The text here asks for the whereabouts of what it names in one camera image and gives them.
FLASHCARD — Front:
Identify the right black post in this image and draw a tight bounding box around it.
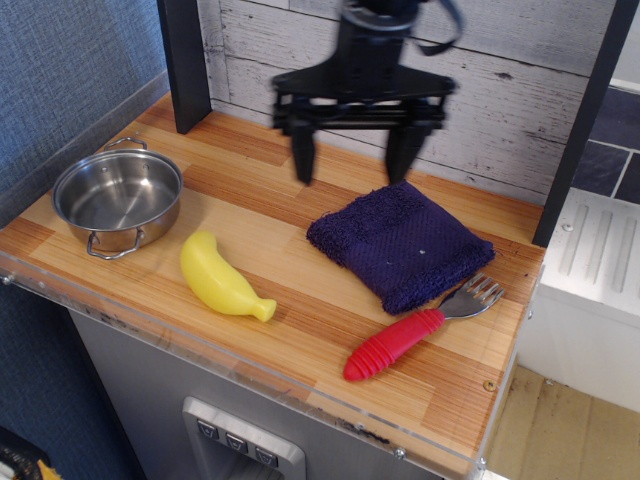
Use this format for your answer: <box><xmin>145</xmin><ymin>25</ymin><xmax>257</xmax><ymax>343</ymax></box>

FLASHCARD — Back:
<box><xmin>532</xmin><ymin>0</ymin><xmax>639</xmax><ymax>247</ymax></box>

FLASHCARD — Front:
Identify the purple folded towel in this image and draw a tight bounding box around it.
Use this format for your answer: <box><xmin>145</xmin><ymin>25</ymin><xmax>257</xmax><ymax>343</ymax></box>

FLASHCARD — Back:
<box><xmin>307</xmin><ymin>181</ymin><xmax>495</xmax><ymax>315</ymax></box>

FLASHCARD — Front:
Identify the white grooved side unit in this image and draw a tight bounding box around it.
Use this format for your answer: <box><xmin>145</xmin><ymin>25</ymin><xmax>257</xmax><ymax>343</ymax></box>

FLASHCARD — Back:
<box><xmin>518</xmin><ymin>189</ymin><xmax>639</xmax><ymax>411</ymax></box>

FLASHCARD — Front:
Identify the silver dispenser button panel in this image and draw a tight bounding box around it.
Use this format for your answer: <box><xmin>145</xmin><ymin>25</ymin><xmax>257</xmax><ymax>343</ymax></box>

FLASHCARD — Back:
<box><xmin>182</xmin><ymin>396</ymin><xmax>307</xmax><ymax>479</ymax></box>

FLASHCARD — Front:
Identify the black post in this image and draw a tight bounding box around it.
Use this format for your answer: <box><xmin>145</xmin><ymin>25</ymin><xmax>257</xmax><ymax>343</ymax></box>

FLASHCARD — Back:
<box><xmin>532</xmin><ymin>0</ymin><xmax>639</xmax><ymax>247</ymax></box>
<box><xmin>157</xmin><ymin>0</ymin><xmax>211</xmax><ymax>134</ymax></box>

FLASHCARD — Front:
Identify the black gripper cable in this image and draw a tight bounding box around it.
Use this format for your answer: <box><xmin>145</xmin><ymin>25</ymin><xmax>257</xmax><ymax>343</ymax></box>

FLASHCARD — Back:
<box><xmin>412</xmin><ymin>0</ymin><xmax>465</xmax><ymax>57</ymax></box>

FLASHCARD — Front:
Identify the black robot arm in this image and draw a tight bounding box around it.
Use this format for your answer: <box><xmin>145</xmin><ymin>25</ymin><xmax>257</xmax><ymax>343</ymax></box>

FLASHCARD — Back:
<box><xmin>272</xmin><ymin>1</ymin><xmax>456</xmax><ymax>184</ymax></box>

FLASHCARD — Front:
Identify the grey toy fridge cabinet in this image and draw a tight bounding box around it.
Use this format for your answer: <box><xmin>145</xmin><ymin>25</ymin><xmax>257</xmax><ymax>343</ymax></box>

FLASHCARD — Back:
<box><xmin>67</xmin><ymin>307</ymin><xmax>481</xmax><ymax>480</ymax></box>

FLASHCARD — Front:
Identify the stainless steel pot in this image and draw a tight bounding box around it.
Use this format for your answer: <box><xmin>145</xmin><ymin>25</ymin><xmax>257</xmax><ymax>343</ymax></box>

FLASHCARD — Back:
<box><xmin>52</xmin><ymin>137</ymin><xmax>183</xmax><ymax>260</ymax></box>

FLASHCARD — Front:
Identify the yellow toy banana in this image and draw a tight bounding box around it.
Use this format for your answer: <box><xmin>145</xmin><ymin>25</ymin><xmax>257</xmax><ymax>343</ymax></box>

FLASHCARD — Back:
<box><xmin>180</xmin><ymin>231</ymin><xmax>277</xmax><ymax>322</ymax></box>

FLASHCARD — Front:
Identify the clear acrylic table edge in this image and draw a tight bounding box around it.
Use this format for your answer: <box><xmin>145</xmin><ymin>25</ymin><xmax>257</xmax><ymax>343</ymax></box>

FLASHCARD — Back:
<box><xmin>1</xmin><ymin>241</ymin><xmax>543</xmax><ymax>479</ymax></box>

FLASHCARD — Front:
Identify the yellow black object on floor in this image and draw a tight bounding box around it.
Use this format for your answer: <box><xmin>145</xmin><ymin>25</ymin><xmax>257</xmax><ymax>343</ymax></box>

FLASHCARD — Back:
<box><xmin>1</xmin><ymin>444</ymin><xmax>62</xmax><ymax>480</ymax></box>

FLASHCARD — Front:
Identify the red handled metal fork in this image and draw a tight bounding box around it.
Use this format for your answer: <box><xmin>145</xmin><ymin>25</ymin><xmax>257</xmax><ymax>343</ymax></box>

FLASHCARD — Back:
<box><xmin>343</xmin><ymin>273</ymin><xmax>504</xmax><ymax>382</ymax></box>

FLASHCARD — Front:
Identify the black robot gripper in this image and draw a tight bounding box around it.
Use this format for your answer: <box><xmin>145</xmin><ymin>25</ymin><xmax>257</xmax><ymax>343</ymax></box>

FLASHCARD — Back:
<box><xmin>272</xmin><ymin>14</ymin><xmax>456</xmax><ymax>185</ymax></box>

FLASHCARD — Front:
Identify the left black post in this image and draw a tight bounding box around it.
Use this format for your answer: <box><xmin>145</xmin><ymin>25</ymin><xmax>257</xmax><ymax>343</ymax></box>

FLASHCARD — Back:
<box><xmin>157</xmin><ymin>0</ymin><xmax>211</xmax><ymax>134</ymax></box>

